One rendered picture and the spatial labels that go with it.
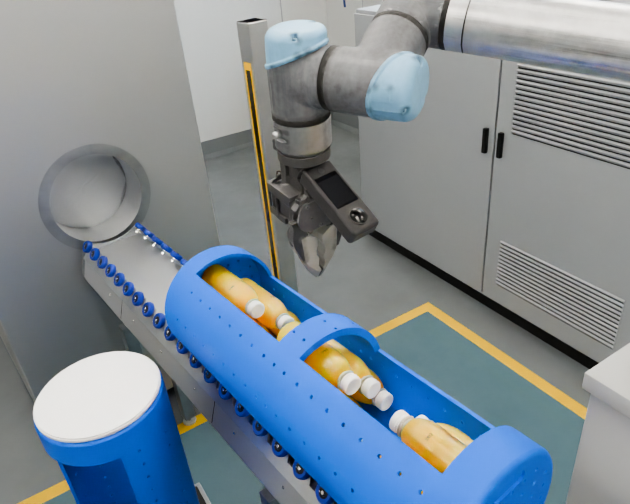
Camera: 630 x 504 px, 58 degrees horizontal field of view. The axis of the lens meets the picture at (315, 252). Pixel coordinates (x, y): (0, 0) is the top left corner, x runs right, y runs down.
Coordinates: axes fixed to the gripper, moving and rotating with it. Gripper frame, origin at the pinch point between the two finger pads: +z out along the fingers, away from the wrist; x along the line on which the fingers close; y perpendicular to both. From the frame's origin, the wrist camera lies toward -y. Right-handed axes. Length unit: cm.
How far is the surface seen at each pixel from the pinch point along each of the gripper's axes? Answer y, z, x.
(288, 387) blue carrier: 4.8, 27.5, 5.5
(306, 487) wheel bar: 0, 53, 7
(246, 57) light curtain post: 78, -6, -32
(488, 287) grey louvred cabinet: 85, 147, -160
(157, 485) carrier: 28, 66, 31
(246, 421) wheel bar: 23, 55, 8
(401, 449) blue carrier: -19.5, 22.4, 0.2
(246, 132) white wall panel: 416, 186, -195
